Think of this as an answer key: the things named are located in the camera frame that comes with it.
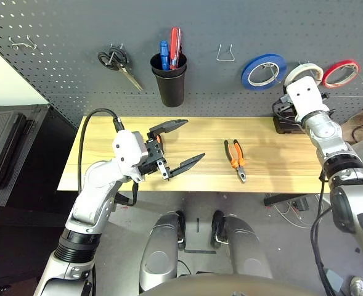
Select black handled scissors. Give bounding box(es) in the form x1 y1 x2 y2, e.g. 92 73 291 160
97 44 144 92

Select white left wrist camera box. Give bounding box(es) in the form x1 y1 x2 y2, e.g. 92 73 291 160
112 129 148 178

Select orange black pliers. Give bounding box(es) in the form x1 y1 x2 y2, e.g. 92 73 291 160
224 139 247 184

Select blue handled tool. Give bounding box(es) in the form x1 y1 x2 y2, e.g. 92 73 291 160
159 40 170 71

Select black wheeled cart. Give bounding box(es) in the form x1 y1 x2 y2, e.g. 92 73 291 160
0 104 80 290

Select grey sneaker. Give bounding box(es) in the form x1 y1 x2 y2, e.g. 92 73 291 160
349 276 363 296

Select black power strip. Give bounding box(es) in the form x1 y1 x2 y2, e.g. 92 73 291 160
293 199 311 212

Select white floor cable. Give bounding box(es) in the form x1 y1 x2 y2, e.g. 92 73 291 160
272 194 324 229

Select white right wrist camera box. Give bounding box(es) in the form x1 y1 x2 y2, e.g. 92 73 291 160
285 76 330 123

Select wire pliers holder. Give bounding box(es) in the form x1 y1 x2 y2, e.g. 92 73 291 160
216 44 235 62

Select red tape roll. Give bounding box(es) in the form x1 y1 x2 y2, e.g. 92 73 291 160
321 59 361 89

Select silver robot leg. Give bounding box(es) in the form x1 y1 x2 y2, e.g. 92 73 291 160
139 211 187 292
210 210 273 280

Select grey robot torso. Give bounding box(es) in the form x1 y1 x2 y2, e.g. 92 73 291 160
139 273 296 296

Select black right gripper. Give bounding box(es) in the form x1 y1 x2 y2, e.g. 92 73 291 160
279 94 296 123

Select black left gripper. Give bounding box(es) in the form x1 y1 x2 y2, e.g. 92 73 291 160
137 119 206 181

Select blue tape roll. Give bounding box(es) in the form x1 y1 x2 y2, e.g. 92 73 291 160
241 54 288 91

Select black tool case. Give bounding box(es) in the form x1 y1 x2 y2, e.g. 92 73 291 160
272 110 307 135

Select black ribbed equipment case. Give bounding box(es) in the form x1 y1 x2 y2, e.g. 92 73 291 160
0 104 51 191

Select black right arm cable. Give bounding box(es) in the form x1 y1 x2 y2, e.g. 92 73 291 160
309 172 339 296

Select grey metal pegboard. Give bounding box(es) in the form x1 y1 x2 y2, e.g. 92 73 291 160
0 0 363 129

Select silver left robot leg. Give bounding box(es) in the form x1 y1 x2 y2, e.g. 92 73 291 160
139 211 187 292

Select white tape roll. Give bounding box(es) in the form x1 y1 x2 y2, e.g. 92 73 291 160
283 63 324 87

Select black plastic cup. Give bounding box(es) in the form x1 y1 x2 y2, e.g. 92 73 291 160
150 52 189 108

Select silver right robot leg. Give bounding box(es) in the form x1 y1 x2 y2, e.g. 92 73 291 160
210 210 273 280

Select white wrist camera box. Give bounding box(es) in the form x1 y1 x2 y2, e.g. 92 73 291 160
112 129 148 178
285 76 330 123

